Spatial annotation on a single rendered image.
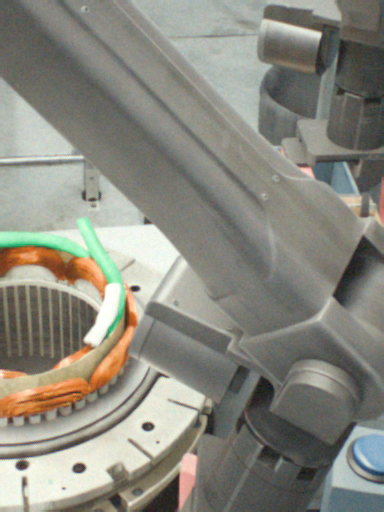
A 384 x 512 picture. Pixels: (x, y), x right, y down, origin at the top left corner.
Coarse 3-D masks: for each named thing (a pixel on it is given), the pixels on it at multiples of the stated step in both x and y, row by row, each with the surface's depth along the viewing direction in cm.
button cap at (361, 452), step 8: (360, 440) 82; (368, 440) 82; (376, 440) 82; (360, 448) 82; (368, 448) 82; (376, 448) 82; (352, 456) 82; (360, 456) 81; (368, 456) 81; (376, 456) 81; (360, 464) 81; (368, 464) 80; (376, 464) 80; (368, 472) 81; (376, 472) 80
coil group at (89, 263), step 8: (72, 264) 85; (80, 264) 84; (88, 264) 84; (96, 264) 83; (72, 272) 85; (80, 272) 85; (96, 272) 83; (72, 280) 86; (88, 280) 84; (96, 280) 83; (104, 280) 82; (96, 288) 84; (104, 288) 83; (104, 296) 83
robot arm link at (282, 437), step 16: (240, 368) 53; (240, 384) 53; (256, 384) 54; (256, 400) 54; (272, 400) 52; (256, 416) 53; (272, 416) 52; (256, 432) 53; (272, 432) 52; (288, 432) 52; (304, 432) 52; (272, 448) 53; (288, 448) 52; (304, 448) 52; (320, 448) 52; (336, 448) 53; (304, 464) 53; (320, 464) 53
